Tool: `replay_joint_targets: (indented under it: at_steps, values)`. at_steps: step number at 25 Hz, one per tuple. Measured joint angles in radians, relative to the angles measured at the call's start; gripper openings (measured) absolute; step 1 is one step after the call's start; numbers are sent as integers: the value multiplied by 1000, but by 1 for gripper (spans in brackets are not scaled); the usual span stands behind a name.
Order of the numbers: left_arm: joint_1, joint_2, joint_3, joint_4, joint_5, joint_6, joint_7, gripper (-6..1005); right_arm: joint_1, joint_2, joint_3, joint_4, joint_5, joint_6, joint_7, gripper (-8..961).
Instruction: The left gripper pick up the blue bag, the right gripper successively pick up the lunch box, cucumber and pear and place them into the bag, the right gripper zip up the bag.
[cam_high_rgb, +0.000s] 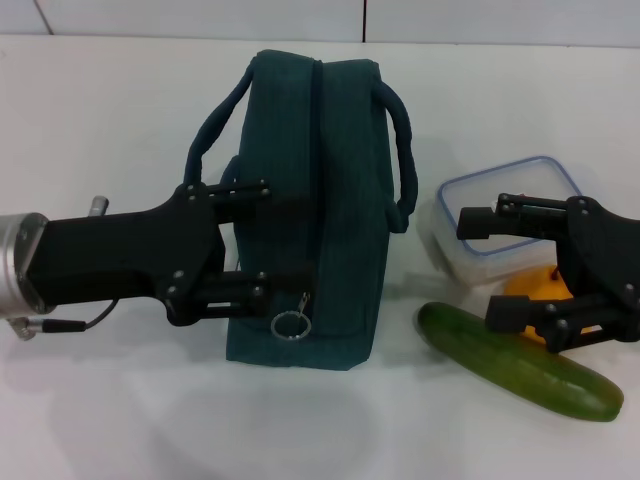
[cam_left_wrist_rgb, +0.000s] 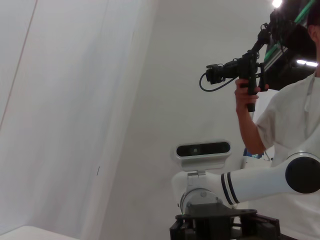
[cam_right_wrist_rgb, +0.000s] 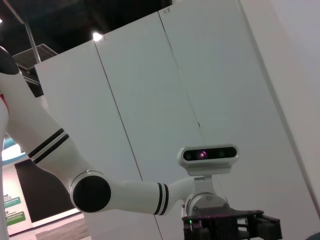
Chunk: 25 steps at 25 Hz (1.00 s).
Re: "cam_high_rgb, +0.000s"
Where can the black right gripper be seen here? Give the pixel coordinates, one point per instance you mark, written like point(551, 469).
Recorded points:
point(600, 250)

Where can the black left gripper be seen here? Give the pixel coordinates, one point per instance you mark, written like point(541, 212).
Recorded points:
point(125, 255)

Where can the orange pear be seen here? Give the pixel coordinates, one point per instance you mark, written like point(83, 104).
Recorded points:
point(530, 289)

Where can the clear blue-rimmed food container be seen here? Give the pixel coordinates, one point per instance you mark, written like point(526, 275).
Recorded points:
point(510, 177)

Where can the dark blue fabric bag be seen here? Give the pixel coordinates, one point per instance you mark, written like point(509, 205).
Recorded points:
point(345, 200)

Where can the green cucumber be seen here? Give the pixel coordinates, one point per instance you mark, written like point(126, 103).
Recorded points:
point(525, 375)

